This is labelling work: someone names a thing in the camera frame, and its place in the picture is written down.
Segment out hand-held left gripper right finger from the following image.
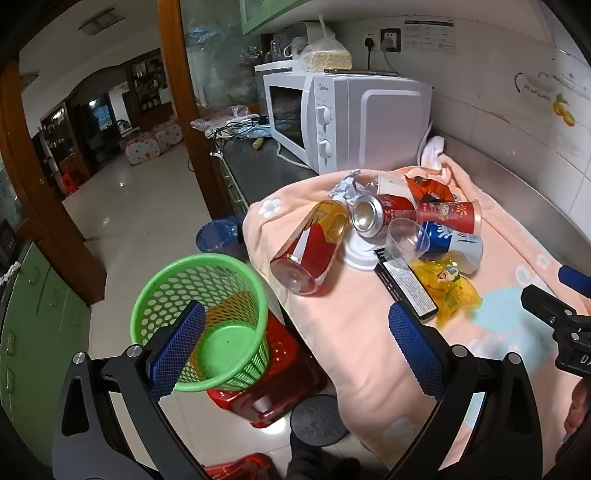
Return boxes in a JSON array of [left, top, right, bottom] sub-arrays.
[[383, 302, 543, 480]]

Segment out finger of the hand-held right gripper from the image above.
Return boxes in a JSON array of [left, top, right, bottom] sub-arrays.
[[521, 285, 581, 332], [558, 265, 591, 298]]

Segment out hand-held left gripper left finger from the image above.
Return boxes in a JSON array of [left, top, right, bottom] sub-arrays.
[[52, 300, 218, 480]]

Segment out green plastic mesh basket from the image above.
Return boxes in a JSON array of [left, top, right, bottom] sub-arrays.
[[130, 253, 271, 393]]

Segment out black box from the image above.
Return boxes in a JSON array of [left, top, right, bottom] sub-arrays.
[[373, 247, 439, 321]]

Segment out red soda can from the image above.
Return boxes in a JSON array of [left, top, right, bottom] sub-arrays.
[[351, 194, 419, 238]]

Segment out red gold drink can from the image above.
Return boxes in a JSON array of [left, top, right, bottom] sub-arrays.
[[269, 199, 351, 296]]

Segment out person's right hand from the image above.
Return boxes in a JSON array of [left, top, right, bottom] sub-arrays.
[[570, 383, 591, 437]]

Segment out peach floral blanket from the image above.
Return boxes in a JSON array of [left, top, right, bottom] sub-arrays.
[[245, 154, 591, 480]]

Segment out yellow plastic wrapper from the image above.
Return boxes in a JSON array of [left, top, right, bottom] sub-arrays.
[[409, 258, 483, 328]]

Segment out red plastic stool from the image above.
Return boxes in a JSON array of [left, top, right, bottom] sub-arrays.
[[205, 311, 328, 428], [203, 452, 278, 480]]

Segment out white round lid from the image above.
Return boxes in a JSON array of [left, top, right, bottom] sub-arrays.
[[342, 231, 389, 272]]

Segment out clear plastic cup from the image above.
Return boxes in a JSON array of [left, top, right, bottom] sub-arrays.
[[384, 218, 431, 266]]

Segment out blue waste bin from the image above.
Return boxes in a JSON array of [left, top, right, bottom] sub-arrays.
[[196, 213, 250, 266]]

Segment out red printed paper cup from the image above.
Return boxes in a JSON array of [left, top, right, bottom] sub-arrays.
[[416, 199, 482, 235]]

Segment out green kitchen cabinets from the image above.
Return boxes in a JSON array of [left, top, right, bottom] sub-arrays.
[[0, 240, 93, 432]]

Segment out person's dark trouser leg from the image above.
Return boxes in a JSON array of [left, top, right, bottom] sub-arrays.
[[286, 434, 361, 480]]

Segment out red snack wrapper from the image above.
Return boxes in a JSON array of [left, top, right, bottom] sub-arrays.
[[404, 174, 455, 204]]

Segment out crumpled silver foil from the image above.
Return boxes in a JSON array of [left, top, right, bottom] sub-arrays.
[[329, 170, 370, 204]]

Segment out white cloth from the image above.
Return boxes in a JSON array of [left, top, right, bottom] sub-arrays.
[[418, 136, 446, 169]]

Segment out floral storage box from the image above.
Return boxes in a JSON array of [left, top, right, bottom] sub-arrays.
[[122, 131, 162, 165], [154, 121, 183, 149]]

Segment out clear plastic bag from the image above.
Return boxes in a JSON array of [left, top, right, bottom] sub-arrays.
[[191, 105, 250, 132]]

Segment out white microwave oven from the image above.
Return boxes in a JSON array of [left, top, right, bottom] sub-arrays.
[[262, 71, 434, 175]]

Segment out white notice sticker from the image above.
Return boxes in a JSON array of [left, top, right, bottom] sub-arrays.
[[403, 19, 459, 52]]

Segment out bag of dried noodles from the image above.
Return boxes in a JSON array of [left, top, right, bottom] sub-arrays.
[[300, 16, 352, 72]]

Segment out ceiling light fixture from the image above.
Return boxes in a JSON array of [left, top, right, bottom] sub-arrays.
[[78, 6, 124, 34]]

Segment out fruit wall decal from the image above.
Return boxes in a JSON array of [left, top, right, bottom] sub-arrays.
[[513, 69, 591, 127]]

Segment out white microwave cord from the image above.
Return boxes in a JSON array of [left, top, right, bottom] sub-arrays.
[[276, 141, 319, 172]]

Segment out wooden door frame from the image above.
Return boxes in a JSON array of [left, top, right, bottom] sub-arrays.
[[157, 0, 245, 222]]

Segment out black power cable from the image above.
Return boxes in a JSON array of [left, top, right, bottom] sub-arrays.
[[366, 46, 399, 73]]

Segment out green wall cabinet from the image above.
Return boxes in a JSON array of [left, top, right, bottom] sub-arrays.
[[240, 0, 301, 35]]

